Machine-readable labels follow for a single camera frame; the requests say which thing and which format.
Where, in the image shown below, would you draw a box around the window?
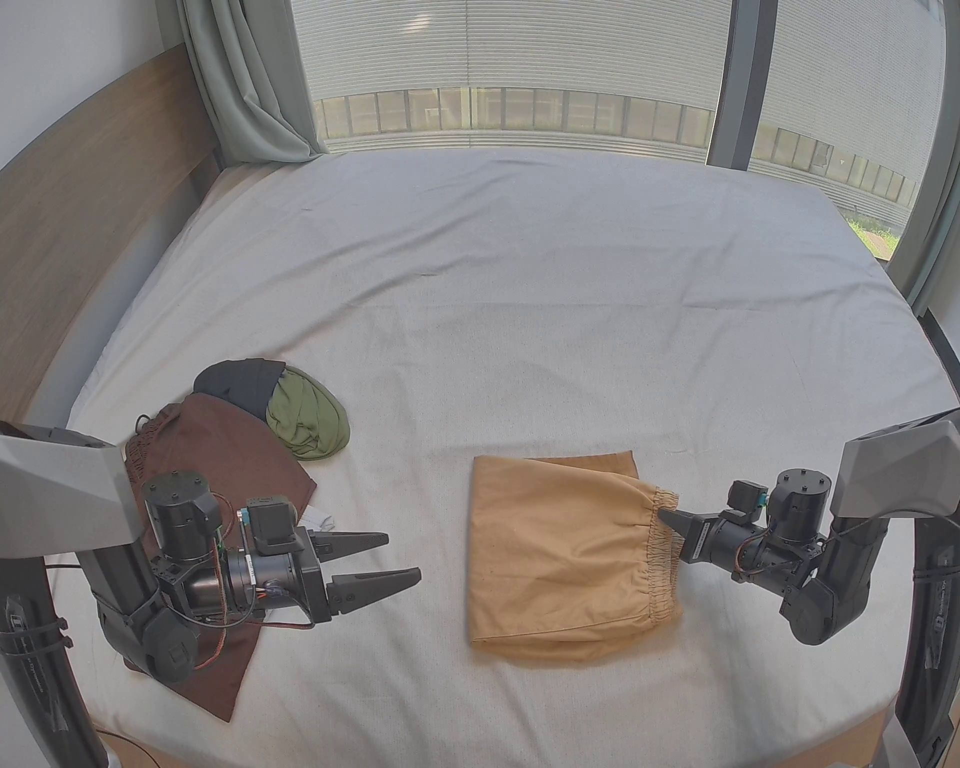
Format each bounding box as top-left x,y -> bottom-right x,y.
288,0 -> 948,264

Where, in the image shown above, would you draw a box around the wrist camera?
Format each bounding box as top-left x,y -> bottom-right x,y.
723,480 -> 769,522
238,495 -> 298,557

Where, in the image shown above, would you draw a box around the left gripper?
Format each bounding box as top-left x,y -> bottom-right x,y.
225,527 -> 423,626

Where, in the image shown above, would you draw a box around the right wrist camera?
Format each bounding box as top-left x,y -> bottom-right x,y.
723,480 -> 769,522

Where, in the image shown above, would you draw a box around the black garment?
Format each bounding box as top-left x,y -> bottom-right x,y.
193,360 -> 290,421

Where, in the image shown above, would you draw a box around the brown garment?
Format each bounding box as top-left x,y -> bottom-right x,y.
121,396 -> 320,723

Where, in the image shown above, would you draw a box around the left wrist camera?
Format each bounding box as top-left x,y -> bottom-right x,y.
238,495 -> 298,557

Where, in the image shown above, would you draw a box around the grey-green curtain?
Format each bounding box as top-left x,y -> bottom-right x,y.
887,0 -> 960,320
178,0 -> 327,168

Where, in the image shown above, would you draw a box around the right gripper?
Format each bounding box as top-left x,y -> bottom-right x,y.
656,506 -> 767,572

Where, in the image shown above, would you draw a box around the green garment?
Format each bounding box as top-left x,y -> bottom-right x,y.
266,366 -> 354,462

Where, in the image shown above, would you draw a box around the tan shorts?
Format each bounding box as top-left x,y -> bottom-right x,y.
468,448 -> 684,663

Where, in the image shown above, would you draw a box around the bed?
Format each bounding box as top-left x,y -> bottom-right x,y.
0,45 -> 960,768

